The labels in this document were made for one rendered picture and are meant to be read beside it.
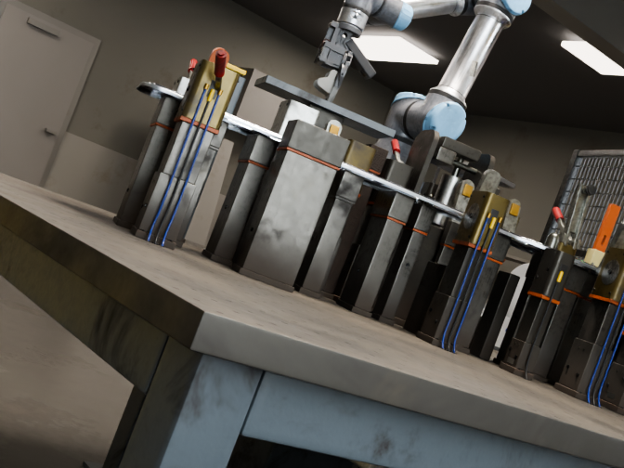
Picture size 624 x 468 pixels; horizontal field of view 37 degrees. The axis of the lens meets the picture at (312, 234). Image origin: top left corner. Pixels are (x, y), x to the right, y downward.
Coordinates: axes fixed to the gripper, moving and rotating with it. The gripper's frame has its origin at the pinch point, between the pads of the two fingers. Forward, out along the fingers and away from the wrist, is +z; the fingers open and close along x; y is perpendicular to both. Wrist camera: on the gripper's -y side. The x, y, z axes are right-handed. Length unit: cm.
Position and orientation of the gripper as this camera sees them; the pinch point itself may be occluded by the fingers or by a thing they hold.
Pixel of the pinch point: (329, 102)
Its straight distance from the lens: 243.7
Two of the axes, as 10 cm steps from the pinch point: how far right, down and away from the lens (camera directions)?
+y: -9.1, -3.5, -2.0
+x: 2.0, 0.5, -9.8
